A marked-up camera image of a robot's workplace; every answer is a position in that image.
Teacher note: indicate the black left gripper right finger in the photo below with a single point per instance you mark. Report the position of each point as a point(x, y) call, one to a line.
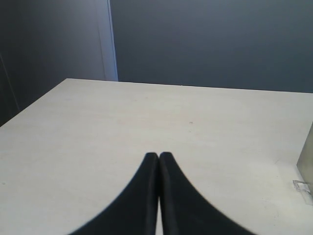
point(184, 210)

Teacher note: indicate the clear plastic piece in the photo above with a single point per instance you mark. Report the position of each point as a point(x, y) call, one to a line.
point(304, 190)

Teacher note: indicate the grey box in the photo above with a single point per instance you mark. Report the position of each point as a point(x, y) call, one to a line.
point(305, 161)

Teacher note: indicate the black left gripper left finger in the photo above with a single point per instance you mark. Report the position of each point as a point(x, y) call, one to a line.
point(134, 210)

